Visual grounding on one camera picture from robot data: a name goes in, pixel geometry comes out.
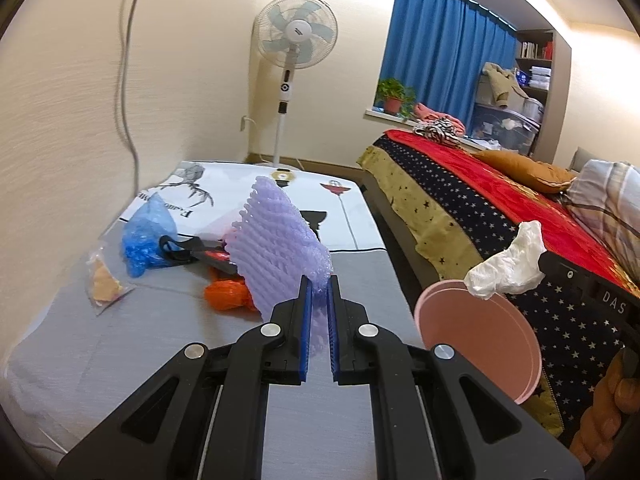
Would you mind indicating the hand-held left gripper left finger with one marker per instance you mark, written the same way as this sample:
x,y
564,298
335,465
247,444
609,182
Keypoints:
x,y
306,330

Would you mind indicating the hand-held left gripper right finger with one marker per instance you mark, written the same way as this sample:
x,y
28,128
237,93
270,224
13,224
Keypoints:
x,y
333,340

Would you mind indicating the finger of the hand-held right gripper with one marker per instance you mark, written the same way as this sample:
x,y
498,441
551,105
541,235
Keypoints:
x,y
550,267

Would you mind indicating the white tissue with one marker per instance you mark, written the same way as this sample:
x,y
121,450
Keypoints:
x,y
510,265

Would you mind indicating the purple foam net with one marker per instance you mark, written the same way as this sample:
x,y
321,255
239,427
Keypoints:
x,y
280,250

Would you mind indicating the red-orange plastic bag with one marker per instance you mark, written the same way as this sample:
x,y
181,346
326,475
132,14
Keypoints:
x,y
227,295

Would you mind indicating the pink bin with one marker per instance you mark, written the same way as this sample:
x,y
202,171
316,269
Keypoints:
x,y
475,335

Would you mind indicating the blue plastic bag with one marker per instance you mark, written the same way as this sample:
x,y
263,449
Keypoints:
x,y
145,240

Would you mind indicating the plaid pillow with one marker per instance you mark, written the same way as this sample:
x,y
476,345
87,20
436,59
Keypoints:
x,y
605,195

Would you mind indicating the red blanket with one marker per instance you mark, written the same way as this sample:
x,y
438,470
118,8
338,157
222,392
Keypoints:
x,y
500,185

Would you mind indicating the orange pillow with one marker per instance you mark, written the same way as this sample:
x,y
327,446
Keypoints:
x,y
530,170

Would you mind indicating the star-print blanket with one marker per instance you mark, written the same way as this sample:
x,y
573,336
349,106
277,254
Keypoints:
x,y
450,195

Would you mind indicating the clear storage boxes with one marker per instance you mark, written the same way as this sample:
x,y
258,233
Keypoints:
x,y
510,130

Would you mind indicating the grey cloth cover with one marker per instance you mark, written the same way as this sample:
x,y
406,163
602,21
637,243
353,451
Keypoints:
x,y
150,360

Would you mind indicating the white printed sheet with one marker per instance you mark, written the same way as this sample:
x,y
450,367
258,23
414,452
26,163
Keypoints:
x,y
235,180

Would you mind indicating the black and white striped cloth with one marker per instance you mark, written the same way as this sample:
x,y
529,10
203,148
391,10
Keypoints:
x,y
440,132

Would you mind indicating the beige jacket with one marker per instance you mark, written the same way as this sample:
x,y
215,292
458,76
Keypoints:
x,y
502,82

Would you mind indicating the pink cloth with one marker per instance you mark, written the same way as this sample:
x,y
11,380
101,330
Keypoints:
x,y
425,112

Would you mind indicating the clear plastic bag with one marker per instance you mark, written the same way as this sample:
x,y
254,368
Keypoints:
x,y
105,285

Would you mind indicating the bookshelf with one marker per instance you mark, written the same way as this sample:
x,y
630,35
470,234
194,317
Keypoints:
x,y
542,60

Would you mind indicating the potted green plant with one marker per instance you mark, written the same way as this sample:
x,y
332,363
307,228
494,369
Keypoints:
x,y
392,102

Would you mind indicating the blue curtain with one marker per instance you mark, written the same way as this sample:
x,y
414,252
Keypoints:
x,y
440,50

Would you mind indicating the white standing fan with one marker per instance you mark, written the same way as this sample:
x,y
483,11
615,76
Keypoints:
x,y
295,30

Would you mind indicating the white wall socket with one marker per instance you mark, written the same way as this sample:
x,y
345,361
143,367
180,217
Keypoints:
x,y
245,123

